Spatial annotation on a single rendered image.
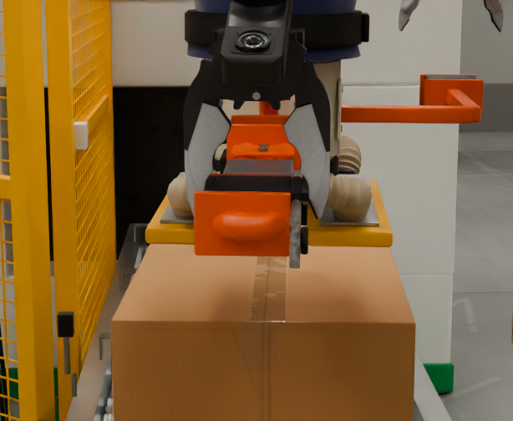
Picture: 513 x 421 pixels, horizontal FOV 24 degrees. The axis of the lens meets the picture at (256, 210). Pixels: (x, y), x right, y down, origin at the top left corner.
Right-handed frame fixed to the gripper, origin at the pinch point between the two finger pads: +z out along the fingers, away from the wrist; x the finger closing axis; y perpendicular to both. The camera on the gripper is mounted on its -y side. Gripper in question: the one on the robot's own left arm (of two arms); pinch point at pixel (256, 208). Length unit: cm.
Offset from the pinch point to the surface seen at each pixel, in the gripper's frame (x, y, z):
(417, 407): -23, 123, 63
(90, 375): 41, 136, 62
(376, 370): -12, 59, 33
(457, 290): -63, 427, 122
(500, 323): -75, 377, 122
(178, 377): 14, 58, 35
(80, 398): 41, 123, 62
